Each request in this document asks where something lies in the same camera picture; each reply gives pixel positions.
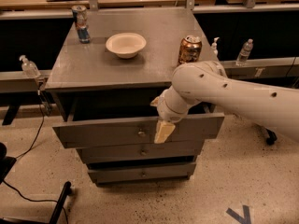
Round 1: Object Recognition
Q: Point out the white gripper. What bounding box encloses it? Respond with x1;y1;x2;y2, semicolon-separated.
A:
150;87;198;144

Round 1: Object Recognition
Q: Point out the grey top drawer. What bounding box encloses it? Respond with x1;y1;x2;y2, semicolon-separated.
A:
53;106;224;148

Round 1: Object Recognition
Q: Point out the grey drawer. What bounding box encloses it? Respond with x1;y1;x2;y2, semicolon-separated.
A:
88;162;196;184
53;106;224;148
78;140;204;164

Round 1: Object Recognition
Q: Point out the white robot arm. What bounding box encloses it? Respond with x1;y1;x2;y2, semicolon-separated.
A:
151;61;299;144

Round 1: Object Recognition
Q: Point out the grey middle drawer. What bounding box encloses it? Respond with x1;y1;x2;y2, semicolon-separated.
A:
78;140;204;164

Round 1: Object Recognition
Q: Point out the grey bottom drawer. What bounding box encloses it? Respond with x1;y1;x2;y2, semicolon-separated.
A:
88;162;196;184

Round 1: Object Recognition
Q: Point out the grey drawer cabinet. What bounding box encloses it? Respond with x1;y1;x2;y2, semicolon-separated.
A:
46;8;217;171

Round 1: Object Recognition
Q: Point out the brown gold soda can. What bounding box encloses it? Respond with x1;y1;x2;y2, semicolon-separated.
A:
178;35;202;65

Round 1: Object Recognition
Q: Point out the white paper bowl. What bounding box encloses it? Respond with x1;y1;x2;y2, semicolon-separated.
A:
106;33;147;59

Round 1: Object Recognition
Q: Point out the small white pump bottle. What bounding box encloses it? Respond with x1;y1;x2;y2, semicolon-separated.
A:
211;37;219;56

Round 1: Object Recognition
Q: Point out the clear plastic water bottle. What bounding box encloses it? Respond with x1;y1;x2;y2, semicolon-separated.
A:
235;39;253;66

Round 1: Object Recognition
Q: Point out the black caster leg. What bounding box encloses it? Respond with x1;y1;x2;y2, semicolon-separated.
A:
261;127;278;146

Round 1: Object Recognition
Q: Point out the blue red soda can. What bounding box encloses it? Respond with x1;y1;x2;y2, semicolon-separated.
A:
72;5;91;44

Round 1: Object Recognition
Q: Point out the clear hand sanitizer bottle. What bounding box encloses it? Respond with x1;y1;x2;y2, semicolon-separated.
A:
20;55;41;78

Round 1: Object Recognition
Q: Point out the black chair base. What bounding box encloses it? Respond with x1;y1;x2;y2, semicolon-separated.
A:
0;143;72;224

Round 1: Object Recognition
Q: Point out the black floor cable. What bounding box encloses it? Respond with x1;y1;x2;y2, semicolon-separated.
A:
2;105;69;224

